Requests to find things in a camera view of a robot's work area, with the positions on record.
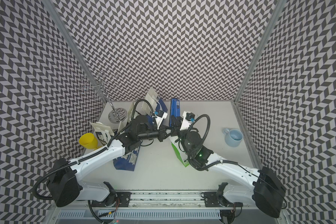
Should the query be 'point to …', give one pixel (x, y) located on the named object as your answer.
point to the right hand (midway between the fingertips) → (173, 118)
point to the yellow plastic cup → (88, 141)
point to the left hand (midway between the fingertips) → (174, 131)
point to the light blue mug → (233, 137)
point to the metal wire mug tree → (116, 115)
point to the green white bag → (178, 145)
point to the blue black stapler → (175, 119)
